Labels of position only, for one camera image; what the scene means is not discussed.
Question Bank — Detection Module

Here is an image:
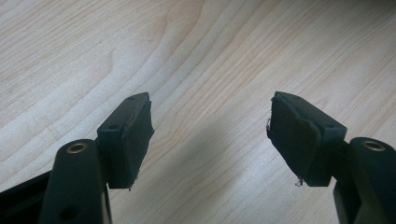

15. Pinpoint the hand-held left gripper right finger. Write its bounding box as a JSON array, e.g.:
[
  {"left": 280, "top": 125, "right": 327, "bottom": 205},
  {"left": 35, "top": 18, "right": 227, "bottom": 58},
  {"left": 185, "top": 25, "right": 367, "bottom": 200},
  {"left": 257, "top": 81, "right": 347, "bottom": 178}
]
[{"left": 266, "top": 91, "right": 348, "bottom": 188}]

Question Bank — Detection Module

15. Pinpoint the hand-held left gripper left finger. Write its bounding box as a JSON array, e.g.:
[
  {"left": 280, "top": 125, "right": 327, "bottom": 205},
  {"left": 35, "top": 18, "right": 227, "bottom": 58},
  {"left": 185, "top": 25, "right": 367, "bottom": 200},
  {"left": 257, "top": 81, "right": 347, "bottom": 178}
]
[{"left": 96, "top": 91, "right": 156, "bottom": 190}]

